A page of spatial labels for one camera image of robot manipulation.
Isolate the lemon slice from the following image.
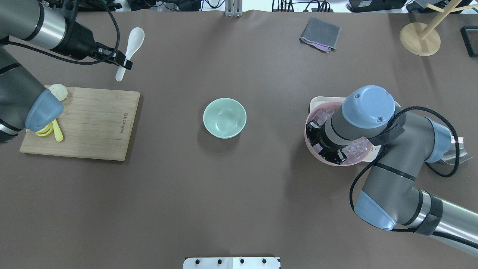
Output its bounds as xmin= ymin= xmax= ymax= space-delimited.
xmin=35 ymin=123 xmax=54 ymax=137

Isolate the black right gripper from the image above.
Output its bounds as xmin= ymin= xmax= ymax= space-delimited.
xmin=305 ymin=120 xmax=347 ymax=165

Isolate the mint green bowl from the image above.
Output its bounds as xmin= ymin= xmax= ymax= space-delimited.
xmin=203 ymin=98 xmax=247 ymax=139

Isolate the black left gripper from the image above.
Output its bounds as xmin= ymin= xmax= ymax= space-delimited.
xmin=56 ymin=22 xmax=133 ymax=70

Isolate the white lemon end piece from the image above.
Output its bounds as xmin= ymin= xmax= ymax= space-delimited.
xmin=48 ymin=84 xmax=68 ymax=102

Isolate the white ceramic spoon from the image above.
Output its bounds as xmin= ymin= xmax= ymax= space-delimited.
xmin=115 ymin=27 xmax=145 ymax=82

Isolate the pink bowl of ice cubes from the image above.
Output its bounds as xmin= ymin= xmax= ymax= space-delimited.
xmin=304 ymin=102 xmax=374 ymax=167

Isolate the bamboo cutting board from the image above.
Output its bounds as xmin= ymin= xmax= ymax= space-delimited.
xmin=19 ymin=87 xmax=140 ymax=161

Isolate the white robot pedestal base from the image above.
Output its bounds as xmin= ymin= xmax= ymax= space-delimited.
xmin=182 ymin=256 xmax=282 ymax=269

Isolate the black laptop monitor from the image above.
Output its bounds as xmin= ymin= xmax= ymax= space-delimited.
xmin=460 ymin=26 xmax=478 ymax=57

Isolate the steel ice scoop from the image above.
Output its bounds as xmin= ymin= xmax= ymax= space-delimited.
xmin=438 ymin=136 xmax=473 ymax=166

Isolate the wooden cup tree stand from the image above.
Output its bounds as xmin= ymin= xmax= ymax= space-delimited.
xmin=399 ymin=0 xmax=478 ymax=56

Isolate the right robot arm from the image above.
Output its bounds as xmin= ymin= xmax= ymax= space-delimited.
xmin=304 ymin=85 xmax=477 ymax=256

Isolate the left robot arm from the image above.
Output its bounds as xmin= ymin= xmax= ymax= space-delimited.
xmin=0 ymin=0 xmax=133 ymax=144

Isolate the yellow plastic knife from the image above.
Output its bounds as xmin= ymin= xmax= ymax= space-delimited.
xmin=52 ymin=119 xmax=64 ymax=142

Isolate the grey folded cloth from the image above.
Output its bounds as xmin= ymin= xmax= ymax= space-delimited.
xmin=299 ymin=17 xmax=342 ymax=53

